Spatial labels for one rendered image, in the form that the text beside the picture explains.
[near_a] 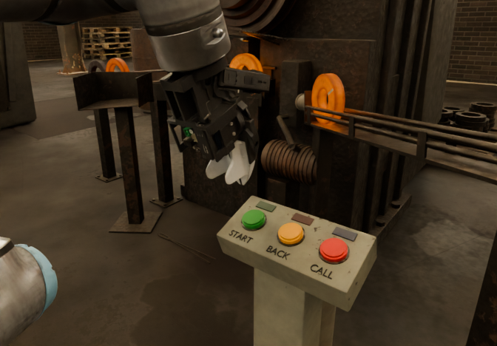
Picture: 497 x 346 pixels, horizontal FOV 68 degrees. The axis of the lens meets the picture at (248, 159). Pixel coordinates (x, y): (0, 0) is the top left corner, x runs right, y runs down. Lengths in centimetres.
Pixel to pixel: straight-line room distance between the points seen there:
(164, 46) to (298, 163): 85
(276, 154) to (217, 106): 80
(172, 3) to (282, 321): 51
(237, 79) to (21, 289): 57
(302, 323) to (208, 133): 35
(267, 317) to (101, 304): 88
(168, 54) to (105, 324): 110
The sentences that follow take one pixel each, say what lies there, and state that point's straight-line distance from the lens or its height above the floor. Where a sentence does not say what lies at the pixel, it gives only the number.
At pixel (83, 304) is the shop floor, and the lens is 150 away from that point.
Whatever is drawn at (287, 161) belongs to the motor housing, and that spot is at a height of 49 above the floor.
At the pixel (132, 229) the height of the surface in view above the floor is 1.
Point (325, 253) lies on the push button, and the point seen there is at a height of 61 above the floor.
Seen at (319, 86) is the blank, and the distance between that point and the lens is 118.
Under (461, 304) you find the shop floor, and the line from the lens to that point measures 157.
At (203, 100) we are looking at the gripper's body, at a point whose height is 83.
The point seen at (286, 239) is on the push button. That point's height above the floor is 60.
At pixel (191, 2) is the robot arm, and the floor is 94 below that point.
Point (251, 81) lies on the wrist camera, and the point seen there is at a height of 85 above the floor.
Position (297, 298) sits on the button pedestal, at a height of 52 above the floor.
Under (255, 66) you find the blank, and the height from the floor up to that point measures 77.
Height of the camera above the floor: 92
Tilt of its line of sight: 20 degrees down
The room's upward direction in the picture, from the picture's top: straight up
